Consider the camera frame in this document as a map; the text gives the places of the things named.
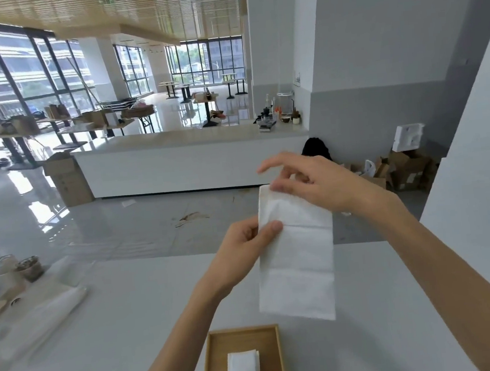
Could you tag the glass jar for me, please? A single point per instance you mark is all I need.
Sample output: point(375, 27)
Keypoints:
point(6, 264)

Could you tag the person's right thumb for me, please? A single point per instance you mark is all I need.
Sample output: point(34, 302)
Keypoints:
point(290, 184)

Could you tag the white foam packing piece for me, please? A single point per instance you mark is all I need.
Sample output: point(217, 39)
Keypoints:
point(406, 135)

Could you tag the wooden tray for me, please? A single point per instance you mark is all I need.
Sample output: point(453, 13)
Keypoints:
point(210, 363)

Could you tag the pile of open cardboard boxes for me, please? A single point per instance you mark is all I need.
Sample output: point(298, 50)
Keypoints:
point(407, 169)

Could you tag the brown paper bag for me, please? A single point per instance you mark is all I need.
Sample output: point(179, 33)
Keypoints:
point(25, 124)

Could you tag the person's left forearm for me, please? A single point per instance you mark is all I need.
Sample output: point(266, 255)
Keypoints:
point(178, 345)

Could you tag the wooden table with black base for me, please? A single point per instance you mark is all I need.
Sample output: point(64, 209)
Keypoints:
point(207, 107)

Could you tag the black coffee scale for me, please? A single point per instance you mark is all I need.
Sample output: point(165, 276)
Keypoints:
point(267, 124)

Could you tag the clear plastic bag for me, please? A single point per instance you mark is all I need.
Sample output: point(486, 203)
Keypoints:
point(45, 314)

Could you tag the wooden table with boxes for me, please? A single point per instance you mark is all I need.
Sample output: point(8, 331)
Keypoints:
point(101, 124)

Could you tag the white paper napkin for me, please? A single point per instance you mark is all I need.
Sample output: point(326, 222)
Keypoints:
point(297, 260)

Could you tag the black pedestal table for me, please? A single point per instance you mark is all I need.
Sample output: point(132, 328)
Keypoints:
point(229, 84)
point(240, 85)
point(170, 89)

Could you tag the long white counter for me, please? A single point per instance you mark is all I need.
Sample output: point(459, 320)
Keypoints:
point(191, 162)

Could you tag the person's left hand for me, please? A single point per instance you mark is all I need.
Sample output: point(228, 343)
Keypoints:
point(231, 262)

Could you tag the black backpack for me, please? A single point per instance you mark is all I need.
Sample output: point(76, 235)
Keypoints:
point(315, 148)

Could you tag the person's right middle finger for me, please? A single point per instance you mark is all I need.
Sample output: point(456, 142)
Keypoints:
point(299, 177)

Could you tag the person's right hand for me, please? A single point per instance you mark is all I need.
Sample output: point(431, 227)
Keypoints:
point(336, 187)

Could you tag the white plastic bag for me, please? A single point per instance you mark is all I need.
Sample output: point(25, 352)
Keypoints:
point(369, 167)

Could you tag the person's left thumb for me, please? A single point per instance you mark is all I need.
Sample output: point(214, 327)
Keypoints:
point(271, 233)

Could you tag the small cup with brown filling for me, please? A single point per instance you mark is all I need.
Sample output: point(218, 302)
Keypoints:
point(30, 267)

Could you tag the person's right forearm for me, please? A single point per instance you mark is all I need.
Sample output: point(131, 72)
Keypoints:
point(453, 284)

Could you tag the tall cardboard box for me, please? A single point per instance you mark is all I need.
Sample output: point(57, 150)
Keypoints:
point(69, 178)

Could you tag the wooden table with paper bags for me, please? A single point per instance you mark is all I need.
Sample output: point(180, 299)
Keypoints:
point(7, 137)

